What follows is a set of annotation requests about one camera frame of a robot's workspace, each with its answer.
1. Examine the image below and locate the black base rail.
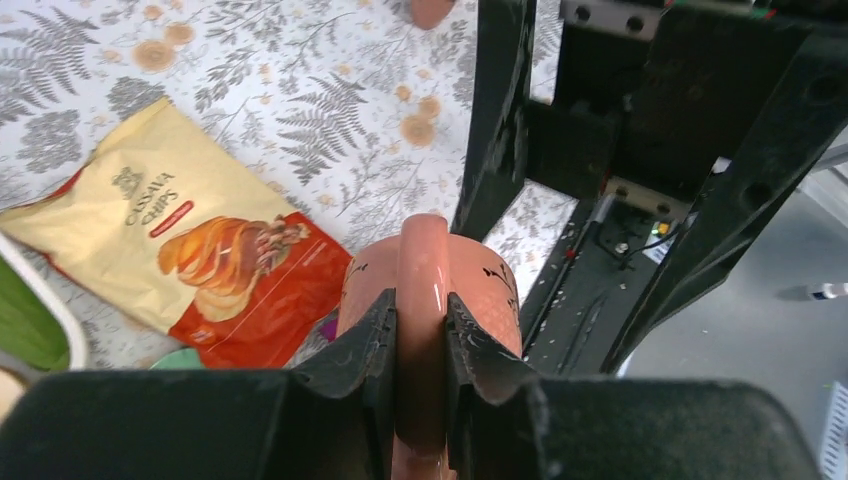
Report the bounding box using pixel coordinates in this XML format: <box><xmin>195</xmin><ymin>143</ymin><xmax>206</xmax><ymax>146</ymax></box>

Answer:
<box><xmin>520</xmin><ymin>196</ymin><xmax>697</xmax><ymax>376</ymax></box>

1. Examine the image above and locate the purple candy bag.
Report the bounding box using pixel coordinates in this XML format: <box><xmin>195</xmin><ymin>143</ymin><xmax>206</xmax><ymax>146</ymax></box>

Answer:
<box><xmin>285</xmin><ymin>309</ymin><xmax>338</xmax><ymax>369</ymax></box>

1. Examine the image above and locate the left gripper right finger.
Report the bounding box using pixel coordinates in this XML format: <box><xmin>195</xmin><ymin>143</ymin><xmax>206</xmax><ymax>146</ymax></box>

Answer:
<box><xmin>445</xmin><ymin>293</ymin><xmax>550</xmax><ymax>479</ymax></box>

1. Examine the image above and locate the green floral tray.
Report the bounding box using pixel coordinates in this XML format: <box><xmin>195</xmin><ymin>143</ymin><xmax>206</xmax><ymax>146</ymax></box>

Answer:
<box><xmin>150</xmin><ymin>348</ymin><xmax>205</xmax><ymax>370</ymax></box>

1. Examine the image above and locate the white vegetable tub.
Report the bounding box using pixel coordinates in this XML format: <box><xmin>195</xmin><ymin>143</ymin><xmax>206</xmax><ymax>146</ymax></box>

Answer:
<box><xmin>1</xmin><ymin>236</ymin><xmax>89</xmax><ymax>413</ymax></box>

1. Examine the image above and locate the salmon pink mug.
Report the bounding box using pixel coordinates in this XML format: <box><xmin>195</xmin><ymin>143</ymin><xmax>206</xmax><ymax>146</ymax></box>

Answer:
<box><xmin>336</xmin><ymin>214</ymin><xmax>522</xmax><ymax>479</ymax></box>

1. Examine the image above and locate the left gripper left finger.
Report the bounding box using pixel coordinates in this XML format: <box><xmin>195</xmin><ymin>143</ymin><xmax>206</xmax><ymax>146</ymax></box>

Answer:
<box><xmin>291</xmin><ymin>288</ymin><xmax>397</xmax><ymax>479</ymax></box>

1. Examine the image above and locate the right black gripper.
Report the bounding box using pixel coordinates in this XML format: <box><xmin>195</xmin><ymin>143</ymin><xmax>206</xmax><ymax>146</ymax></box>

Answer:
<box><xmin>451</xmin><ymin>1</ymin><xmax>847</xmax><ymax>373</ymax></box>

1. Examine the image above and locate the cassava chips bag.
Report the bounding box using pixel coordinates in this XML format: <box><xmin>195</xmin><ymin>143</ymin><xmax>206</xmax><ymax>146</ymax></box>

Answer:
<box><xmin>1</xmin><ymin>98</ymin><xmax>350</xmax><ymax>368</ymax></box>

